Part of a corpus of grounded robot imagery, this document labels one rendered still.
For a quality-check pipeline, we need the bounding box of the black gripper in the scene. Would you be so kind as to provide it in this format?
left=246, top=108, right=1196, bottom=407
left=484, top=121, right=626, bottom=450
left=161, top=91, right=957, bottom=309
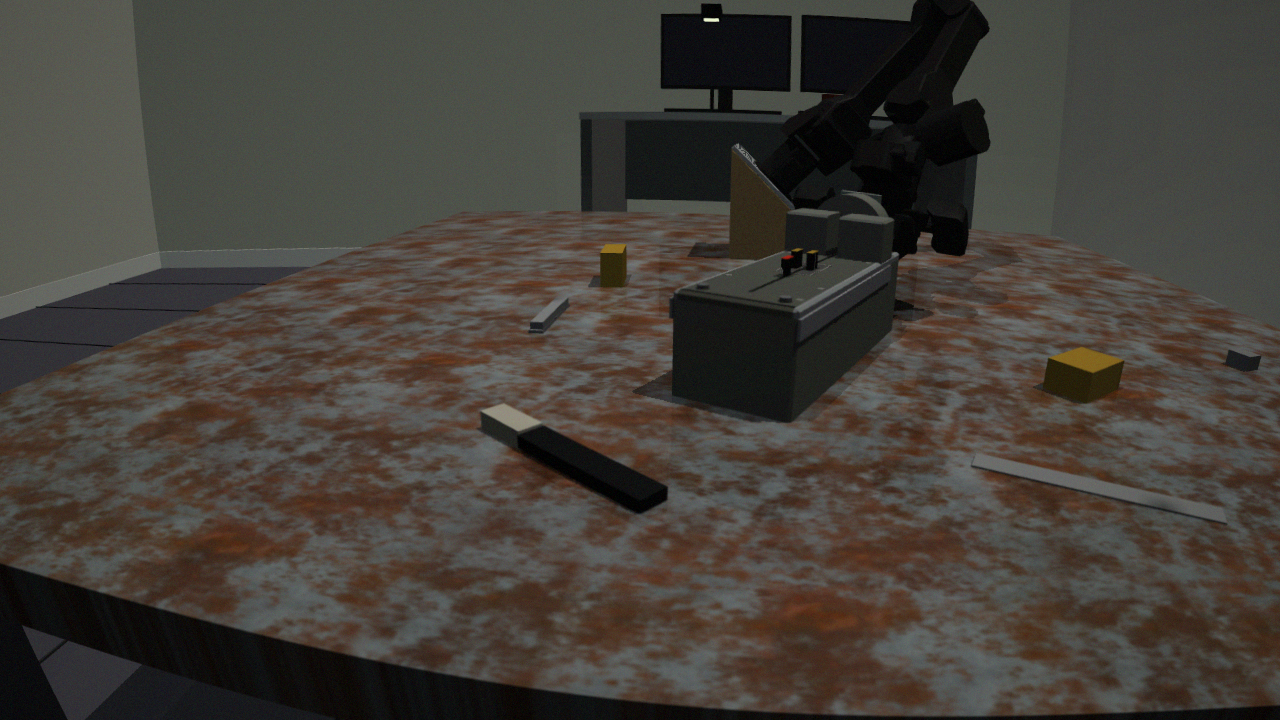
left=792, top=177, right=969, bottom=260

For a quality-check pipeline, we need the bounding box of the dark grey rectangular bar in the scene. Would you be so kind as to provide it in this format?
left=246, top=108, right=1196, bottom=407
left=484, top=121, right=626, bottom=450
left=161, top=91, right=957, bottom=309
left=529, top=296, right=570, bottom=334

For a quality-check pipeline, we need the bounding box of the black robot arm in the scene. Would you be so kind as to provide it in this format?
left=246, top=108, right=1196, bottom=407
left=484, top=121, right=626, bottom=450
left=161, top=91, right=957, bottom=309
left=755, top=0, right=989, bottom=201

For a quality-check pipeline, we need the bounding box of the black flat bar with beige end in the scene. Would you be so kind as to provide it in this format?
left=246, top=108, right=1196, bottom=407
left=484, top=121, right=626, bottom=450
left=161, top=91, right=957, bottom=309
left=480, top=404, right=668, bottom=514

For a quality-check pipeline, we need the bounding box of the grey flat bar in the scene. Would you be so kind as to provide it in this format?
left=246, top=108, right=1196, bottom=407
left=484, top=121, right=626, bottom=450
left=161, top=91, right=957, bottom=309
left=972, top=454, right=1228, bottom=525

